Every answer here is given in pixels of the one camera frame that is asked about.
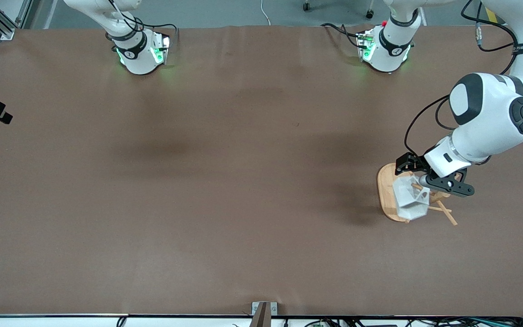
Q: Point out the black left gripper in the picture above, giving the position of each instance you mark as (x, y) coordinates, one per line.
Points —
(409, 162)

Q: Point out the white faceted cup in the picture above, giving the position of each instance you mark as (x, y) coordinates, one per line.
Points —
(409, 202)

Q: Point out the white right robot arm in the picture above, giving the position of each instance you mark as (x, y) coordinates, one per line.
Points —
(136, 59)

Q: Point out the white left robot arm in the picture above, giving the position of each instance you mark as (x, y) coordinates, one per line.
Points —
(493, 118)

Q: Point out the wooden cup rack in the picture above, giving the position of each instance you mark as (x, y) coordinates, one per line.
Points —
(386, 195)

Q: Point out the base connector box green light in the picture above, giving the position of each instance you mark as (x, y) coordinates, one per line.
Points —
(365, 45)
(160, 47)

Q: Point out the aluminium frame profile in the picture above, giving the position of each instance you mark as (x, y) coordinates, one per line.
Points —
(2, 20)

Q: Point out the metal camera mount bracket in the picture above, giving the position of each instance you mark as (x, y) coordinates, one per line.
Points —
(263, 313)

